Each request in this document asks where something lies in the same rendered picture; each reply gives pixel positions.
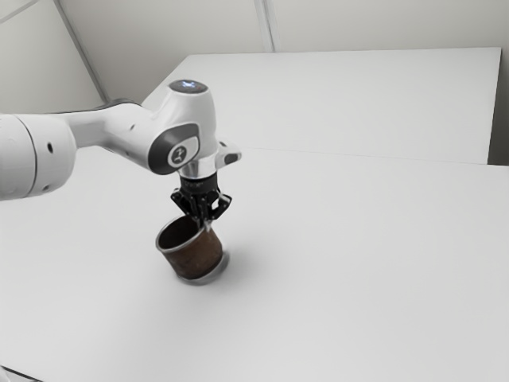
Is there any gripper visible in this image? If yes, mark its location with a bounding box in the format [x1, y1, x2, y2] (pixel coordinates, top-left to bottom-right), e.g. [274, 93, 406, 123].
[170, 170, 233, 233]

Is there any brown mug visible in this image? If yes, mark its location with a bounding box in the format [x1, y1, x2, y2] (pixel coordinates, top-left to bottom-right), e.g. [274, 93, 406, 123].
[154, 214, 225, 280]

